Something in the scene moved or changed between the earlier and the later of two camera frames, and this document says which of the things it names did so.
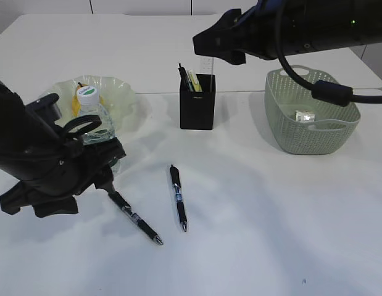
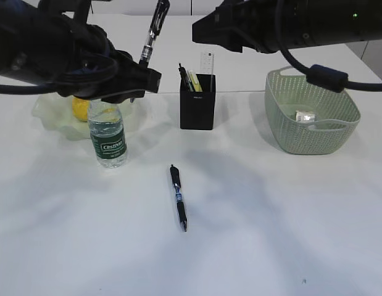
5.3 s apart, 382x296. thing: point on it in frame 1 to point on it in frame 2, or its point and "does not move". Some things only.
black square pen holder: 197,109 does not move
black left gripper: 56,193 to 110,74
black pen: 176,176 does not move
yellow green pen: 195,81 does not move
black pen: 185,84 does not move
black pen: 135,218 to 162,9
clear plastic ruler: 207,65 does not move
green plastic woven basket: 302,124 does not move
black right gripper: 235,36 to 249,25
